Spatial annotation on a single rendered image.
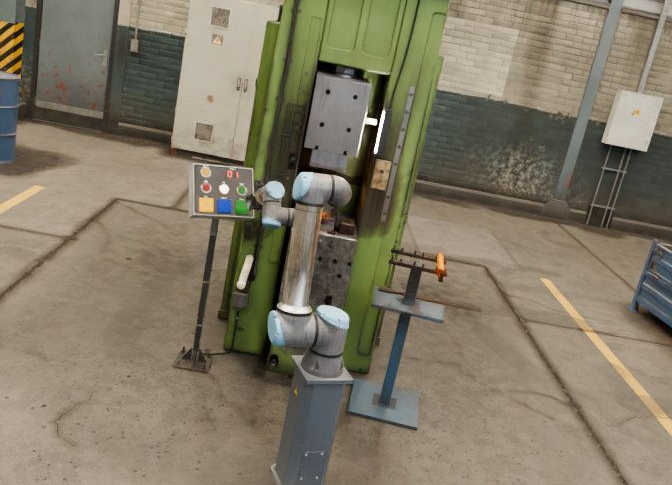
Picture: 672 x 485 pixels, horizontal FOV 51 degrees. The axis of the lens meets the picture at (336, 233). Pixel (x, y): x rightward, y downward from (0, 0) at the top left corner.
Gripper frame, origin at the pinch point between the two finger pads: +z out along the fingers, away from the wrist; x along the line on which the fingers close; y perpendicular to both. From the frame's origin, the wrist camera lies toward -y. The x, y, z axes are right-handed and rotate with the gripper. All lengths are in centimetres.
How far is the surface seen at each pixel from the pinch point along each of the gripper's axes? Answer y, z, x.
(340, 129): -40, -18, 47
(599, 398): 118, 10, 252
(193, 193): -5.1, 11.3, -26.6
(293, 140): -40, 9, 31
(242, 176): -16.5, 11.1, 0.8
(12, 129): -168, 434, -93
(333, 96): -55, -23, 41
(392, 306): 57, -16, 75
